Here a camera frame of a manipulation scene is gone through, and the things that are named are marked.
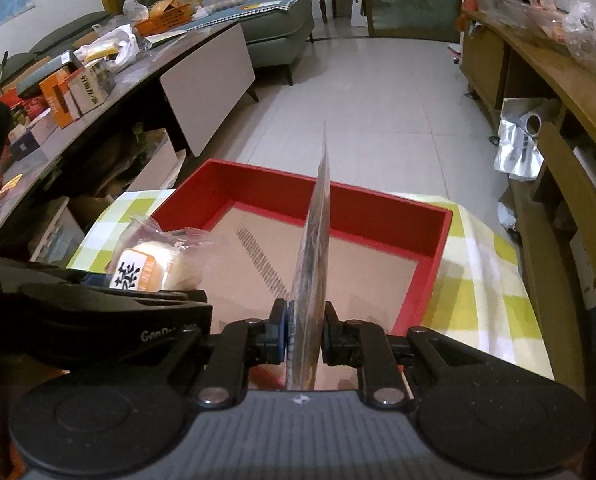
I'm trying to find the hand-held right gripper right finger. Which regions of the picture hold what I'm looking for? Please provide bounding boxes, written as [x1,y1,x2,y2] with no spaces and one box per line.
[323,301,479,409]

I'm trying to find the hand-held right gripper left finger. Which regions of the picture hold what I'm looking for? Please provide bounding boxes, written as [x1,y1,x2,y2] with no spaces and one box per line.
[170,299,288,409]

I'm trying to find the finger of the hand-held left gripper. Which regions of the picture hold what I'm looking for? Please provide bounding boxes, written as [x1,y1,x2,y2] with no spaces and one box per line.
[0,255,112,288]
[20,284,211,313]

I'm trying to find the round pastry clear packet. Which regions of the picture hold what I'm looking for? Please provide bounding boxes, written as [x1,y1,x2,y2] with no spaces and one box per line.
[109,215,226,292]

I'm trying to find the large silver snack packet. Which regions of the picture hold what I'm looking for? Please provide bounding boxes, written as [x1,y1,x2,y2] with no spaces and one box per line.
[285,121,333,392]

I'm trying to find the cardboard box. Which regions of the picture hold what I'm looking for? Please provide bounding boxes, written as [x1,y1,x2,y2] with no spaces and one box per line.
[125,127,189,193]

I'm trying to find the yellow checkered tablecloth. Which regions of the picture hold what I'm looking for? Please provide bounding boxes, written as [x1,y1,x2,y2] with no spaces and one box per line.
[65,189,556,381]

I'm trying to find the orange carton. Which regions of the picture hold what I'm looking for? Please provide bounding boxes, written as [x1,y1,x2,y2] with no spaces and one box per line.
[39,69,82,129]

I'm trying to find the dark flat box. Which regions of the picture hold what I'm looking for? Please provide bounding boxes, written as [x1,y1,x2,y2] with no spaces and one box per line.
[17,51,79,98]

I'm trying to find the dark coffee table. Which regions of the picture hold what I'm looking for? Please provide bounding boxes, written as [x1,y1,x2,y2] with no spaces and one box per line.
[0,22,260,256]

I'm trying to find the white plastic bag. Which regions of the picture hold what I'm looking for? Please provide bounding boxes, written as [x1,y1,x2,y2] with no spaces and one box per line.
[73,24,141,68]

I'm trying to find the silver foil bag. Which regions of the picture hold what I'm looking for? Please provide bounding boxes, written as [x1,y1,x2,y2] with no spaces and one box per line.
[494,99,547,182]

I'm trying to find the white printed carton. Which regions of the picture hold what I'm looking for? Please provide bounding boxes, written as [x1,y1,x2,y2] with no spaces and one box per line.
[569,220,596,333]

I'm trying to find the small clear plastic bag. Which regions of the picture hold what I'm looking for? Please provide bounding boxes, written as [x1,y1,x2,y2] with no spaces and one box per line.
[123,0,151,24]

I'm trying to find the orange plastic basket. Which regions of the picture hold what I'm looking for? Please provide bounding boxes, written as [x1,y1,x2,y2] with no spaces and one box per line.
[133,2,199,37]

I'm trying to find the yellow bread bag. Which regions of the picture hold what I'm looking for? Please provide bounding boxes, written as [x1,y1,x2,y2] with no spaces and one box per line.
[148,0,204,16]

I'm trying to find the white paper roll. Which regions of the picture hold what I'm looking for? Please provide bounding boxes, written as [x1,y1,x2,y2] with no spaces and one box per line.
[573,146,596,197]

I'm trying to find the wooden shelf cabinet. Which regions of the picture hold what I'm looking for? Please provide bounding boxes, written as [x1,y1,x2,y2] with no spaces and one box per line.
[459,0,596,480]

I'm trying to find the glass sliding door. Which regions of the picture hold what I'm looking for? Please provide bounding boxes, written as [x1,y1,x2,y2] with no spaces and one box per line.
[360,0,465,43]

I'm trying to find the clear crumpled plastic bag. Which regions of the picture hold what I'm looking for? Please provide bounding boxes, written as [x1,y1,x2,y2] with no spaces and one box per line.
[560,0,596,59]

